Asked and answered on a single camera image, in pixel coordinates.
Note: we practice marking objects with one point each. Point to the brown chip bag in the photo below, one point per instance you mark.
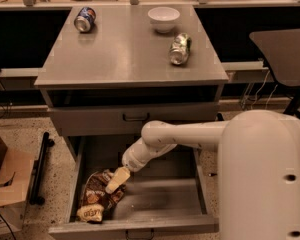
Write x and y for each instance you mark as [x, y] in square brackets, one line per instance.
[95, 202]

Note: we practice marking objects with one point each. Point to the cardboard box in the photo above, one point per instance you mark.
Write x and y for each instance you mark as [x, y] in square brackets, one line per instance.
[15, 176]

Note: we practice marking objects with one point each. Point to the dark chair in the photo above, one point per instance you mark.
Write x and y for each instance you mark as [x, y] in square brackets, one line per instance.
[281, 53]

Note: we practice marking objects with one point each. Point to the blue soda can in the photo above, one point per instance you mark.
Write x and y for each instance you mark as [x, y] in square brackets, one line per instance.
[84, 21]

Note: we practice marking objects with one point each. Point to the grey drawer cabinet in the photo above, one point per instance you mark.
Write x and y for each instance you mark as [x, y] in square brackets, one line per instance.
[123, 61]

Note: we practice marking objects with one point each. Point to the green soda can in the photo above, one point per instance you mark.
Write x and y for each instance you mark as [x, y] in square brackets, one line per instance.
[180, 49]

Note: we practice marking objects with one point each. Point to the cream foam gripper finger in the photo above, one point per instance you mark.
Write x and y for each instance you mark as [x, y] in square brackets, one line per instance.
[120, 176]

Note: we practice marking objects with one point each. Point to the black bar left floor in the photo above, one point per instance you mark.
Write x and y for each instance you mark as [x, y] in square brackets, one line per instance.
[46, 143]

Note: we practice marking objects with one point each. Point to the closed grey top drawer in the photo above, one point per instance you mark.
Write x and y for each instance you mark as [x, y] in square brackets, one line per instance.
[126, 119]

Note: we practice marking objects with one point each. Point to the white bowl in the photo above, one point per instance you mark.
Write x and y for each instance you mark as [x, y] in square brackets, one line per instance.
[163, 19]

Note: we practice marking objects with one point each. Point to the open grey middle drawer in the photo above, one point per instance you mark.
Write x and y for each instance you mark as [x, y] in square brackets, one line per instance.
[166, 198]

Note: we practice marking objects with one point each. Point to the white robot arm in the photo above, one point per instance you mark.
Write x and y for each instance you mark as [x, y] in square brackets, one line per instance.
[258, 169]

